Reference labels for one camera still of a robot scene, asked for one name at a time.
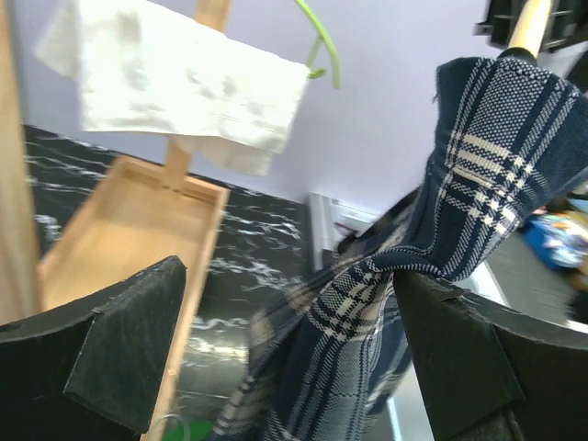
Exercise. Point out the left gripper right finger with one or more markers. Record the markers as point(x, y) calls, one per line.
point(487, 372)

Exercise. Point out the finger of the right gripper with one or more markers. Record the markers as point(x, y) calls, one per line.
point(499, 22)
point(567, 25)

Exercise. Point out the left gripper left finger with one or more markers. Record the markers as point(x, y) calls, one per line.
point(91, 369)

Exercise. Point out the cream wooden hanger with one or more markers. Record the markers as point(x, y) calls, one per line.
point(529, 31)

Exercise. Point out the plaid skirt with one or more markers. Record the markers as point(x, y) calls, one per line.
point(325, 357)

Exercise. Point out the wooden clothes rack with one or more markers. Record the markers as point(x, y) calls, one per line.
point(138, 215)

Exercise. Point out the white garment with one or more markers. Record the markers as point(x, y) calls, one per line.
point(141, 67)

